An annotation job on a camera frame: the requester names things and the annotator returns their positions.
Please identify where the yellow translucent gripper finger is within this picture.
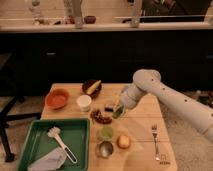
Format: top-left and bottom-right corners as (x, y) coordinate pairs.
(112, 103), (126, 119)

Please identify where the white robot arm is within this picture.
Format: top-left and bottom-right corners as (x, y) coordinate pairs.
(119, 69), (213, 143)

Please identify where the dark brown bowl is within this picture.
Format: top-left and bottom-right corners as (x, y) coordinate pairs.
(82, 79), (102, 99)

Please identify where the red bowl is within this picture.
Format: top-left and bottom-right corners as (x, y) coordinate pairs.
(45, 89), (69, 110)

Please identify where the brown bowl on counter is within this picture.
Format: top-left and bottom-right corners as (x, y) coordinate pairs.
(84, 16), (96, 24)

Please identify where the brown rectangular block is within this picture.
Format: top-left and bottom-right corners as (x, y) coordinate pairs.
(104, 102), (115, 112)

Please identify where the blue sponge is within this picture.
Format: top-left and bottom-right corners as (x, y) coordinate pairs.
(121, 85), (129, 93)

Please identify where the dark red grape bunch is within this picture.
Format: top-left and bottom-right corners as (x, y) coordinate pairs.
(90, 109), (112, 124)

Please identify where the green cup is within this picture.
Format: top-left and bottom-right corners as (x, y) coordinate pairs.
(100, 126), (114, 141)

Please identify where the yellow round fruit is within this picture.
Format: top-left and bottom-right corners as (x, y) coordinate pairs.
(117, 135), (131, 149)

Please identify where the yellow corn cob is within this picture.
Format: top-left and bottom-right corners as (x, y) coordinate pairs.
(86, 80), (101, 95)

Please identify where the white cup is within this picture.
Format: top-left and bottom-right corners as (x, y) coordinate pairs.
(77, 95), (92, 112)

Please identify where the silver fork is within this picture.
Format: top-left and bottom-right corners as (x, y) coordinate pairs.
(151, 124), (160, 161)

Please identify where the metal cup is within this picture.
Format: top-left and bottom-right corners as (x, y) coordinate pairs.
(98, 141), (114, 158)

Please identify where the green plastic tray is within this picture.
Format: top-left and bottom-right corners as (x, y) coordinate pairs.
(16, 119), (90, 171)

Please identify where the white dish brush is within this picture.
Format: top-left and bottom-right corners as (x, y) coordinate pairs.
(47, 127), (78, 164)

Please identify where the grey cloth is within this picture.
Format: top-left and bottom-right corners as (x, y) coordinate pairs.
(27, 147), (67, 171)

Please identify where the black chair base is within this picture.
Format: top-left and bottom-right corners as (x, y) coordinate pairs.
(0, 54), (41, 162)

